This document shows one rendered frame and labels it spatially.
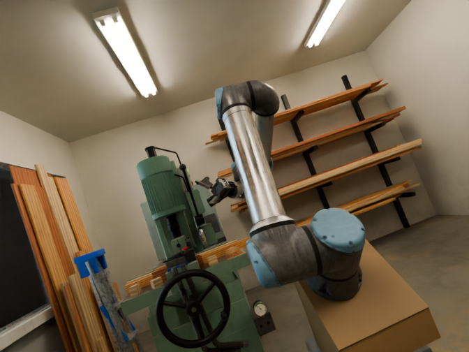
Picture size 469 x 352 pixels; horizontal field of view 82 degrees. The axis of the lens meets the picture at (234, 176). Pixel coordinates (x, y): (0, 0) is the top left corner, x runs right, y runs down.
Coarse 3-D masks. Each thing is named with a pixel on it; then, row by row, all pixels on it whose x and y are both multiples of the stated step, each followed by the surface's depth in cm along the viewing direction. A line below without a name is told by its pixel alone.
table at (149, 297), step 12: (204, 264) 137; (216, 264) 126; (228, 264) 127; (240, 264) 127; (216, 276) 125; (144, 288) 129; (156, 288) 120; (204, 288) 114; (132, 300) 118; (144, 300) 119; (156, 300) 120; (168, 300) 112; (132, 312) 117
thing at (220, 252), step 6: (240, 240) 146; (246, 240) 145; (228, 246) 143; (234, 246) 144; (240, 246) 144; (210, 252) 142; (216, 252) 142; (222, 252) 142; (204, 258) 140; (150, 276) 135; (138, 282) 134; (144, 282) 134; (126, 288) 132
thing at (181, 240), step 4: (184, 236) 144; (172, 240) 136; (176, 240) 136; (180, 240) 136; (184, 240) 136; (172, 244) 135; (176, 244) 135; (184, 244) 136; (176, 248) 135; (180, 248) 135; (176, 252) 135; (180, 252) 136
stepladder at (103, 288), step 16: (80, 256) 188; (96, 256) 189; (80, 272) 185; (96, 272) 186; (96, 288) 185; (112, 288) 200; (112, 304) 188; (112, 320) 182; (128, 320) 200; (112, 336) 181; (128, 336) 192
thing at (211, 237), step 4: (208, 224) 159; (204, 228) 158; (208, 228) 159; (212, 228) 159; (204, 232) 158; (208, 232) 158; (212, 232) 159; (208, 236) 158; (212, 236) 158; (208, 240) 158; (212, 240) 158; (216, 240) 158; (208, 244) 157
